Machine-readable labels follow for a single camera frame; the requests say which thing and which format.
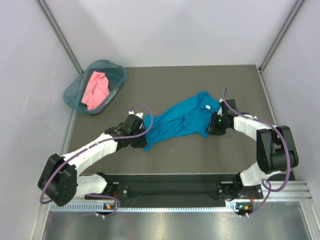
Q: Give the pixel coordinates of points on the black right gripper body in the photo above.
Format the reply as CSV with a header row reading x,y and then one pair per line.
x,y
217,124

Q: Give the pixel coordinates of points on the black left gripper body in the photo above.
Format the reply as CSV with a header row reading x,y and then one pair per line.
x,y
138,142

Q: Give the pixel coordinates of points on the blue t shirt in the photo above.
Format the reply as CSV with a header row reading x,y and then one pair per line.
x,y
191,116

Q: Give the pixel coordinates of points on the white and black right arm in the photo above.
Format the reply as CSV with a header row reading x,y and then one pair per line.
x,y
275,149

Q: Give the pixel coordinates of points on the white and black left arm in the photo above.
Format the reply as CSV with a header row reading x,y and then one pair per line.
x,y
61,179

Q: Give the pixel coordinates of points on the pink t shirt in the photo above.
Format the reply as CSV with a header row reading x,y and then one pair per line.
x,y
96,91

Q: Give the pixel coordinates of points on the teal plastic bin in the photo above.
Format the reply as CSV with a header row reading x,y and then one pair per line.
x,y
116,75

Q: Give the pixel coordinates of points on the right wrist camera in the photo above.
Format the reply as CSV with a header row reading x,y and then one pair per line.
x,y
227,107

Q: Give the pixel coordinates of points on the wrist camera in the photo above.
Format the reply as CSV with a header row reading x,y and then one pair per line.
x,y
134,123
227,107

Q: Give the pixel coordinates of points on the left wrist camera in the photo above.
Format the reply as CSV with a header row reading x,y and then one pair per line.
x,y
134,123

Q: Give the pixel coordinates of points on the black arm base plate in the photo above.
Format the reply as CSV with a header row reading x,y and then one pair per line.
x,y
175,190

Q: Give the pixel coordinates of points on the slotted grey cable duct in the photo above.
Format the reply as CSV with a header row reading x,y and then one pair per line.
x,y
105,207

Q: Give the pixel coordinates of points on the aluminium front rail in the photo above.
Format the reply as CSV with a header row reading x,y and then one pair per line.
x,y
295,191

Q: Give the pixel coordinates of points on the right aluminium frame post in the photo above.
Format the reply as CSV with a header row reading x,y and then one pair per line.
x,y
298,4

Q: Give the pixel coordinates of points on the aluminium frame post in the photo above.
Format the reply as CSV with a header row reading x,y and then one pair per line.
x,y
298,4
59,33

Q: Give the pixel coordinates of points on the left aluminium frame post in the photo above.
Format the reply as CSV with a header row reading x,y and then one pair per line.
x,y
59,33

